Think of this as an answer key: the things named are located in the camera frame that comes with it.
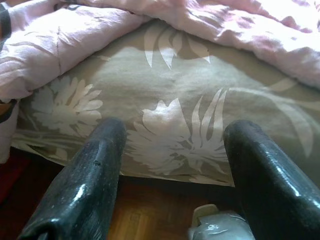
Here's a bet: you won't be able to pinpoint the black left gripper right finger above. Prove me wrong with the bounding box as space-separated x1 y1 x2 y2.
223 119 320 240

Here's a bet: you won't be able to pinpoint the pink cartoon print quilt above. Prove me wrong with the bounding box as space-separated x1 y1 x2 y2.
0 0 320 165

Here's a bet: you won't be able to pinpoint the beige floral bed sheet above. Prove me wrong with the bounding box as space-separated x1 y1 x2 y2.
11 19 320 187

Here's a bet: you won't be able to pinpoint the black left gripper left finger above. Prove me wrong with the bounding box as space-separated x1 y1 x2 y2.
17 117 127 240

